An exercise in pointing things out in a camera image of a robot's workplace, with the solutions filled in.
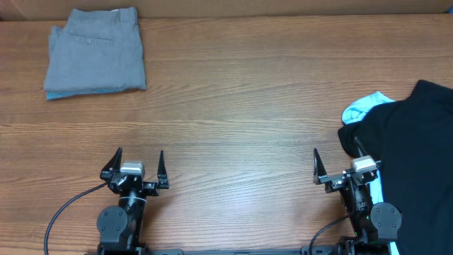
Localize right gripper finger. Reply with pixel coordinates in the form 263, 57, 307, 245
354, 137, 369, 157
313, 148, 327, 179

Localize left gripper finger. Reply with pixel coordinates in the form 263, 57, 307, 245
157, 150, 167, 177
102, 147, 122, 173

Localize black t-shirt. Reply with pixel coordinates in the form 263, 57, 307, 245
338, 80, 452, 254

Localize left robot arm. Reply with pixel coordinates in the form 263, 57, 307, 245
96, 147, 169, 254

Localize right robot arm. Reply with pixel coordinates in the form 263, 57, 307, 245
309, 138, 402, 255

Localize light blue t-shirt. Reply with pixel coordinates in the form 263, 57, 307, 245
340, 91, 401, 255

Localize folded light blue garment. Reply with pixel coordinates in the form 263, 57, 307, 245
45, 89, 123, 101

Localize folded grey shorts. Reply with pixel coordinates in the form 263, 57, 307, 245
44, 7, 147, 92

